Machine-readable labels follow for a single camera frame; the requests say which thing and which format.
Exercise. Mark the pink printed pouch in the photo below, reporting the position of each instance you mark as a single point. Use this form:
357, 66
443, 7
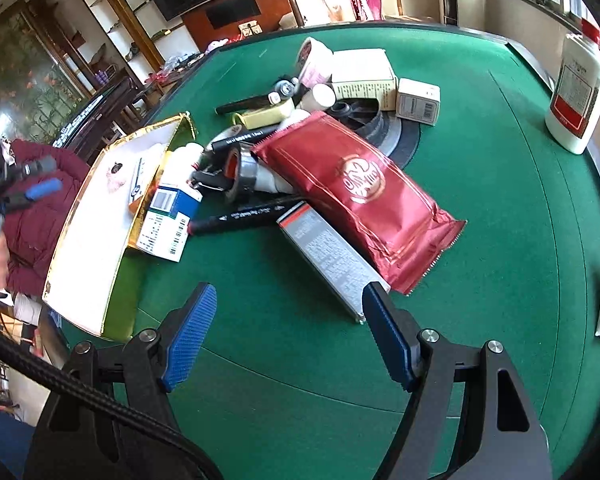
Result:
315, 60

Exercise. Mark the small white cardboard box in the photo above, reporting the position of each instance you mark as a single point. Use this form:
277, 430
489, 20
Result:
417, 102

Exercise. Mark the white power strip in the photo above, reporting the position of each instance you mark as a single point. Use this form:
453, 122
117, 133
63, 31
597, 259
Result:
248, 28

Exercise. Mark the long black marker white print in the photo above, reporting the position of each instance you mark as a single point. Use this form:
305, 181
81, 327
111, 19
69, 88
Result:
245, 216

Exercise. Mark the dark wooden table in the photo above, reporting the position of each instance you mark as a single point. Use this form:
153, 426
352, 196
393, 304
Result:
105, 110

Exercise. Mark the person's blue trousers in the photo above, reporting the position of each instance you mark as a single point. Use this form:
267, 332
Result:
5, 445

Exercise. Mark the beige cardboard box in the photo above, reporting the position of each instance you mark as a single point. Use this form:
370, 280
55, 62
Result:
365, 67

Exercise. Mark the gold cardboard box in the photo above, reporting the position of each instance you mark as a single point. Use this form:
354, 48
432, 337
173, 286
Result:
90, 260

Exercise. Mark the small silver black trinket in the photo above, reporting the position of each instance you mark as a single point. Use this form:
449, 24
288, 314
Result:
285, 89

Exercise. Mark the plain white plastic bottle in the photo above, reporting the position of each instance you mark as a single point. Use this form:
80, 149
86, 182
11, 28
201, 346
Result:
182, 160

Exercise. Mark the floral glass screen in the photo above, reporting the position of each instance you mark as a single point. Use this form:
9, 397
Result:
20, 70

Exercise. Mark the black red hand tool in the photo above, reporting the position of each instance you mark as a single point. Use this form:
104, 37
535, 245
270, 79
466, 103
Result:
205, 177

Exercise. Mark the small pink packet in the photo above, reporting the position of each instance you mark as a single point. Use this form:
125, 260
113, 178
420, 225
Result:
117, 175

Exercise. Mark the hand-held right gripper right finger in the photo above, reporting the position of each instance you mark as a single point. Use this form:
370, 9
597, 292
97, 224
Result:
387, 340

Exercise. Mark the blue white barcode box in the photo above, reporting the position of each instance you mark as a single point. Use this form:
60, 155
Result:
165, 230

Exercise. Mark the long grey box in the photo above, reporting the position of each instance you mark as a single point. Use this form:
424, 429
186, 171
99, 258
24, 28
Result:
330, 260

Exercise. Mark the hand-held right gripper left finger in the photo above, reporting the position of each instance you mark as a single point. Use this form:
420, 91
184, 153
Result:
190, 340

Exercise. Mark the white tapered tube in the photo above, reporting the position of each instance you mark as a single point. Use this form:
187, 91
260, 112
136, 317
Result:
272, 182

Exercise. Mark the white liquor bottle red cap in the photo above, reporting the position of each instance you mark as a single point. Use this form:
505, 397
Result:
575, 100

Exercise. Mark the black tape roll red core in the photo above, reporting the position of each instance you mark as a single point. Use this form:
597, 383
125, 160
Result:
245, 175

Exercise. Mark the black rectangular wall panel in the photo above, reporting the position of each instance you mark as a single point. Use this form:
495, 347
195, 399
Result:
232, 12

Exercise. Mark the wooden wall shelf unit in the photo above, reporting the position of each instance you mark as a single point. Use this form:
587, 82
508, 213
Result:
125, 15

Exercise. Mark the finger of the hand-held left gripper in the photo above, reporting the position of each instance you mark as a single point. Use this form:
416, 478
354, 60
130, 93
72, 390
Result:
42, 190
40, 166

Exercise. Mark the round table control panel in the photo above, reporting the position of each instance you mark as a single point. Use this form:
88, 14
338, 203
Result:
405, 142

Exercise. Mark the slim black pen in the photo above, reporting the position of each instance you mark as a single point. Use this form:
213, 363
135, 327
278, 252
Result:
245, 104

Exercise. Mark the slim silver pen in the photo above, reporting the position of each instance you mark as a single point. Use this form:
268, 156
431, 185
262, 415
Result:
136, 182

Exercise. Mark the large red snack bag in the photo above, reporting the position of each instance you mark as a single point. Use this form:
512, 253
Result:
360, 185

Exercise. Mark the cream plastic case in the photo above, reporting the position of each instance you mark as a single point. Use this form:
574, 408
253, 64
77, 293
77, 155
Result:
270, 112

